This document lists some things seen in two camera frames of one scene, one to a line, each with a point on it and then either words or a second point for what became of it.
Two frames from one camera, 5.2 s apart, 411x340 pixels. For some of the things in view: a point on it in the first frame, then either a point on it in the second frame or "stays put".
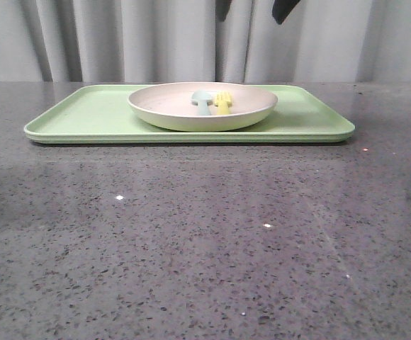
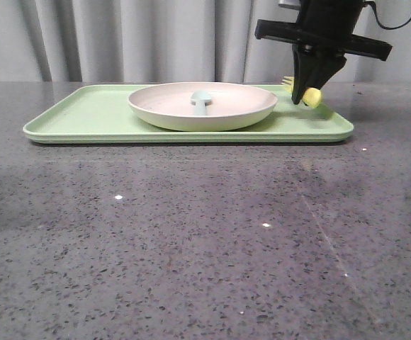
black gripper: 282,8 to 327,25
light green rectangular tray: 104,114 stays put
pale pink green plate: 163,107 stays put
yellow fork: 223,103 to 312,97
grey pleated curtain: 184,41 stays put
